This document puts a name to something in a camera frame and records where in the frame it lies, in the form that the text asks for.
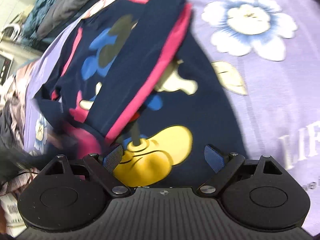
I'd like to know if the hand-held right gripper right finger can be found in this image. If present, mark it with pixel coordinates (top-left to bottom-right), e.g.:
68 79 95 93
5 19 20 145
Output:
196 144 283 197

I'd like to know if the grey patterned cloth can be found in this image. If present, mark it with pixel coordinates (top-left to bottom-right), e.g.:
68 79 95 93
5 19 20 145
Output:
0 100 54 198

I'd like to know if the purple floral bedsheet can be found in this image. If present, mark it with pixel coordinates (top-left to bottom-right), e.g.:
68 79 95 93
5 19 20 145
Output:
22 0 320 237

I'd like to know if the white appliance with display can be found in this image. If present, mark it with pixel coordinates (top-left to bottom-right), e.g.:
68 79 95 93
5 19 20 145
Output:
0 51 15 87

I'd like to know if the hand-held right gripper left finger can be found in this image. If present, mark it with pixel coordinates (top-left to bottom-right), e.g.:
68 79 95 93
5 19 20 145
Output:
40 145 132 198

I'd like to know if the navy shirt with pink stripes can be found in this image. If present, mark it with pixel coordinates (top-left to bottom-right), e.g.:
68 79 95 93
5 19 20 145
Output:
32 0 248 188

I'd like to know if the blue crumpled blanket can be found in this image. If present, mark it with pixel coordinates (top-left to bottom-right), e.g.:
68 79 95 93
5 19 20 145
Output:
21 0 75 45

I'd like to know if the pink floral cloth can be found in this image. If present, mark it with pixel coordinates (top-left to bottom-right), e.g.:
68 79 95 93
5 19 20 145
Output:
0 60 43 140

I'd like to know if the white printed bag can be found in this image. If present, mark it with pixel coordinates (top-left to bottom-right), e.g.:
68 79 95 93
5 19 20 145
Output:
0 192 27 235

